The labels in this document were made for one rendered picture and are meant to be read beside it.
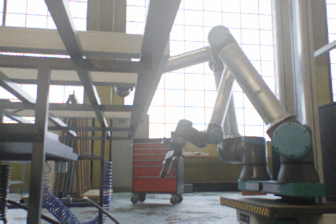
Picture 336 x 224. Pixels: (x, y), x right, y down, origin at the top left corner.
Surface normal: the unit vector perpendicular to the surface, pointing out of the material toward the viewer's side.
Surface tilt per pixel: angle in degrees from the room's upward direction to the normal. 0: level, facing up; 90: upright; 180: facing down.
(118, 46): 90
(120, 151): 90
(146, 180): 90
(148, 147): 90
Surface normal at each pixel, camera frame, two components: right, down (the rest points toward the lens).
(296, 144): -0.35, -0.09
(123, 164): 0.14, -0.17
